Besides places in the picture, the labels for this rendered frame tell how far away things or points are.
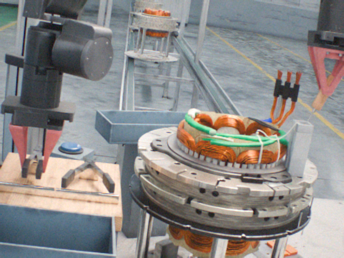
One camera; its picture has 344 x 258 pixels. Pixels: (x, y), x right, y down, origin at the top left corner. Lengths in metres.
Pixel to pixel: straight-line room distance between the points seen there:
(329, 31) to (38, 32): 0.42
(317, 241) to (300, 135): 0.61
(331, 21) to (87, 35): 0.38
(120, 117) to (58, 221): 0.56
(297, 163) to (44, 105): 0.42
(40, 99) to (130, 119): 0.56
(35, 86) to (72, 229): 0.20
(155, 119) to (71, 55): 0.64
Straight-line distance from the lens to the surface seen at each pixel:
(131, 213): 1.24
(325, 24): 0.85
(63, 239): 0.74
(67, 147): 1.02
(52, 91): 0.73
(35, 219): 0.73
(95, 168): 0.81
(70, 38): 0.68
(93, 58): 0.67
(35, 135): 1.20
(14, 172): 0.83
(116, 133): 1.14
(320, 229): 1.52
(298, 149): 0.88
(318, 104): 0.87
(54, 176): 0.83
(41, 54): 0.72
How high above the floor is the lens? 1.38
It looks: 16 degrees down
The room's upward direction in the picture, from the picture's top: 8 degrees clockwise
